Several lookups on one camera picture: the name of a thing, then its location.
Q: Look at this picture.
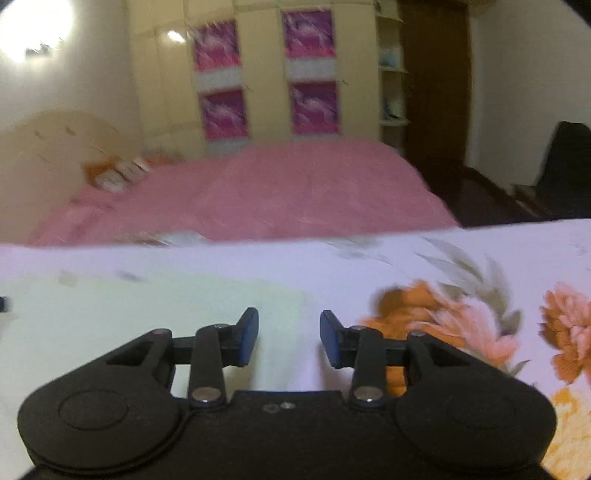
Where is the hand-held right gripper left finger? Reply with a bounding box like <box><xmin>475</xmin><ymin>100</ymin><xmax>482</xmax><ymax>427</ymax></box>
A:
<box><xmin>106</xmin><ymin>307</ymin><xmax>260</xmax><ymax>411</ymax></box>

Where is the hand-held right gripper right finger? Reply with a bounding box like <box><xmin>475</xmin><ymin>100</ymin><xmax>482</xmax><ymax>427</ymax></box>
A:
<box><xmin>320</xmin><ymin>309</ymin><xmax>467</xmax><ymax>411</ymax></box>

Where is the light green knit sweater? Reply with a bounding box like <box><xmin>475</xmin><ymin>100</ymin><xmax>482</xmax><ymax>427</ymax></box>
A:
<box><xmin>0</xmin><ymin>272</ymin><xmax>308</xmax><ymax>407</ymax></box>

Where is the pink bed cover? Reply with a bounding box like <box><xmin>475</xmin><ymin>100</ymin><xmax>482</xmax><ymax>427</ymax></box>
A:
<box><xmin>28</xmin><ymin>138</ymin><xmax>462</xmax><ymax>247</ymax></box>

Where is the cream curved headboard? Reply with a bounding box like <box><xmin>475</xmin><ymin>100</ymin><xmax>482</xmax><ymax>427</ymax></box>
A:
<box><xmin>0</xmin><ymin>108</ymin><xmax>139</xmax><ymax>243</ymax></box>

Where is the floral lilac bedsheet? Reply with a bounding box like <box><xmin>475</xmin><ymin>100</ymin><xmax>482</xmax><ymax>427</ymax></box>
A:
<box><xmin>0</xmin><ymin>217</ymin><xmax>591</xmax><ymax>480</ymax></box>

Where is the orange printed cloth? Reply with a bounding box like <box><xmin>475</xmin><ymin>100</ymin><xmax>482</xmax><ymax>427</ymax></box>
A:
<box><xmin>83</xmin><ymin>154</ymin><xmax>153</xmax><ymax>192</ymax></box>

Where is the brown wooden board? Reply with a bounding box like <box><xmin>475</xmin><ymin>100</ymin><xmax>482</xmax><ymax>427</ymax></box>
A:
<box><xmin>510</xmin><ymin>184</ymin><xmax>555</xmax><ymax>217</ymax></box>

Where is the cream corner shelf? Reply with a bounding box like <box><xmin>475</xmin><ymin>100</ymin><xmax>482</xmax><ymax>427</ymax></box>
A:
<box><xmin>375</xmin><ymin>0</ymin><xmax>411</xmax><ymax>153</ymax></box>

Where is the cream wardrobe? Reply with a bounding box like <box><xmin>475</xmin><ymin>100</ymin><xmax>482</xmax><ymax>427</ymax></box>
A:
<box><xmin>124</xmin><ymin>0</ymin><xmax>382</xmax><ymax>160</ymax></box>

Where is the dark brown wooden door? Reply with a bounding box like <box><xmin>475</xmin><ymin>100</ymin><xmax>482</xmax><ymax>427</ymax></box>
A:
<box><xmin>397</xmin><ymin>0</ymin><xmax>474</xmax><ymax>171</ymax></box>

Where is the black chair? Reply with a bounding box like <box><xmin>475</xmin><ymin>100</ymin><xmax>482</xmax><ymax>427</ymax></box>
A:
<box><xmin>536</xmin><ymin>121</ymin><xmax>591</xmax><ymax>217</ymax></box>

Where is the purple wall poster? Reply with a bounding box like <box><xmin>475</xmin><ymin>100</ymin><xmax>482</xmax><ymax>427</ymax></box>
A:
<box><xmin>281</xmin><ymin>9</ymin><xmax>334</xmax><ymax>79</ymax></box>
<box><xmin>198</xmin><ymin>88</ymin><xmax>250</xmax><ymax>144</ymax></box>
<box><xmin>191</xmin><ymin>21</ymin><xmax>242</xmax><ymax>88</ymax></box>
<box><xmin>288</xmin><ymin>80</ymin><xmax>341</xmax><ymax>137</ymax></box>

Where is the wall lamp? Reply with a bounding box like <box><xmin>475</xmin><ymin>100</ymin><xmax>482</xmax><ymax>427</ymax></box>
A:
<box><xmin>0</xmin><ymin>0</ymin><xmax>77</xmax><ymax>63</ymax></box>

